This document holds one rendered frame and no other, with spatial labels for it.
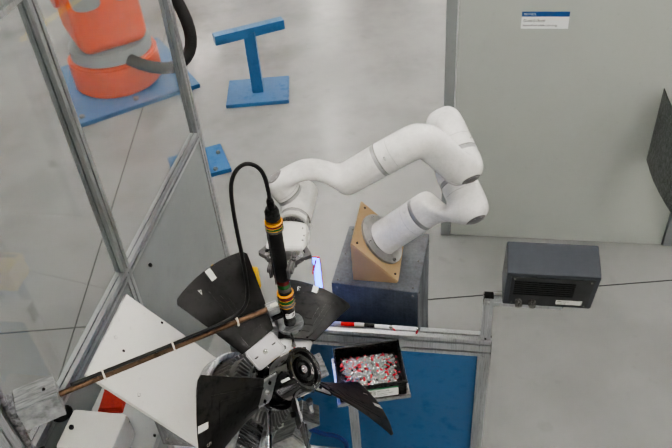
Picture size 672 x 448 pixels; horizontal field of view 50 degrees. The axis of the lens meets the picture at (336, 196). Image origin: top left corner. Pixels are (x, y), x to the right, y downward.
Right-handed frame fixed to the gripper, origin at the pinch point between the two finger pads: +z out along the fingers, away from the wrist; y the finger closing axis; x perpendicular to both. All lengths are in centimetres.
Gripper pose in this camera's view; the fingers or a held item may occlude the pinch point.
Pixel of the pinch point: (280, 268)
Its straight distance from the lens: 180.2
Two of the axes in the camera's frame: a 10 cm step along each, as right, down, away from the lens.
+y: -9.9, -0.4, 1.6
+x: -0.7, -7.8, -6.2
